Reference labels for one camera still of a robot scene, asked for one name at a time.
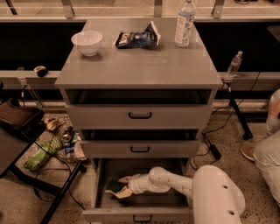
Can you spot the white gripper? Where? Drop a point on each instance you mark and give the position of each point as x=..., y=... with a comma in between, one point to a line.
x=135, y=184

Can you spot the green and yellow sponge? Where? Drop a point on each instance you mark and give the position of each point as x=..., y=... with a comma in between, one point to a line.
x=114, y=186

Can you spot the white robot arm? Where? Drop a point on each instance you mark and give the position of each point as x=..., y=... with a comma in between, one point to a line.
x=215, y=197

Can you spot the bottom grey drawer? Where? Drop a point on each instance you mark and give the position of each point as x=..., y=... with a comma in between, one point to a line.
x=144, y=208

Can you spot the grey drawer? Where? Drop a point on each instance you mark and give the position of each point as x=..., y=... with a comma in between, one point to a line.
x=144, y=208
x=139, y=116
x=140, y=143

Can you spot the middle grey drawer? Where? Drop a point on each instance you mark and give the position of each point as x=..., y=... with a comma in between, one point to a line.
x=140, y=143

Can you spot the top grey drawer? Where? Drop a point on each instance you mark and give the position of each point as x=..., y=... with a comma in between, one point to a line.
x=139, y=116

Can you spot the grey drawer cabinet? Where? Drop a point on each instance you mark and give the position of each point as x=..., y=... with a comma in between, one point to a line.
x=166, y=74

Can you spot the green snack bag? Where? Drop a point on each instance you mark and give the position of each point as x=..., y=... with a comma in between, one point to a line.
x=44, y=152

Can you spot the black side table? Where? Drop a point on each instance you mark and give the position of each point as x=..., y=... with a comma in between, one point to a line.
x=20, y=128

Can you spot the person's shoe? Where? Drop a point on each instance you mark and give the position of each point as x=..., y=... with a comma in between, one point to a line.
x=247, y=152

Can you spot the black tripod stand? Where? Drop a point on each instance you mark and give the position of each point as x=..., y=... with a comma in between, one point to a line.
x=232, y=103

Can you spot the black tape measure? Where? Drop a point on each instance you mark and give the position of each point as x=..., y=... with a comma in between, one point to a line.
x=40, y=71

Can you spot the white bowl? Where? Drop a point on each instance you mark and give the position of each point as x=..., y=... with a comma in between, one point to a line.
x=87, y=42

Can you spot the dark blue chip bag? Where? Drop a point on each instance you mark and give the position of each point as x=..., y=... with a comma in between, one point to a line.
x=148, y=38

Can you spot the small water bottle on ledge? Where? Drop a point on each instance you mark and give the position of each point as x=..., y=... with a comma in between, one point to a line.
x=234, y=66

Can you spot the clear water bottle on cabinet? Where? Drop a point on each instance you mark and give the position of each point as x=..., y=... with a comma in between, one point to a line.
x=186, y=15

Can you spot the wire basket with items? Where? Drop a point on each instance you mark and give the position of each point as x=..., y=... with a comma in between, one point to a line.
x=65, y=140

